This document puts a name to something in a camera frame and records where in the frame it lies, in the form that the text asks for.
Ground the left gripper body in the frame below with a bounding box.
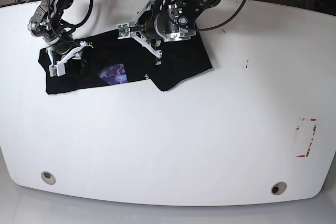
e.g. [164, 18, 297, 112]
[130, 0, 162, 66]

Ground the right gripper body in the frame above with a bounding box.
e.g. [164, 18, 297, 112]
[46, 40, 93, 66]

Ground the black graphic t-shirt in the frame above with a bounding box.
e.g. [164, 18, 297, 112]
[38, 30, 213, 95]

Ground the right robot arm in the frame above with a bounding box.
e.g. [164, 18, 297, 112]
[28, 0, 93, 77]

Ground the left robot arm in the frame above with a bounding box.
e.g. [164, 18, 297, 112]
[118, 0, 221, 59]

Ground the left table grommet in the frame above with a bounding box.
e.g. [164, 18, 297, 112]
[41, 172, 56, 185]

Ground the table grommet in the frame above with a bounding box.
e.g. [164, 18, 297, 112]
[41, 172, 56, 185]
[271, 182, 287, 196]

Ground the red tape marking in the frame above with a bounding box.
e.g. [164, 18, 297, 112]
[293, 118, 317, 157]

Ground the right table grommet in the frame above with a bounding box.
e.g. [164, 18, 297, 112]
[271, 182, 287, 196]

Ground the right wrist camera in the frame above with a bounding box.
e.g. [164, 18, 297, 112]
[49, 64, 66, 77]

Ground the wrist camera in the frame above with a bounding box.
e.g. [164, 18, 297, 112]
[49, 64, 66, 77]
[118, 23, 130, 39]

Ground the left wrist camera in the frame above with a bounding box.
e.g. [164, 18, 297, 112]
[118, 23, 130, 39]

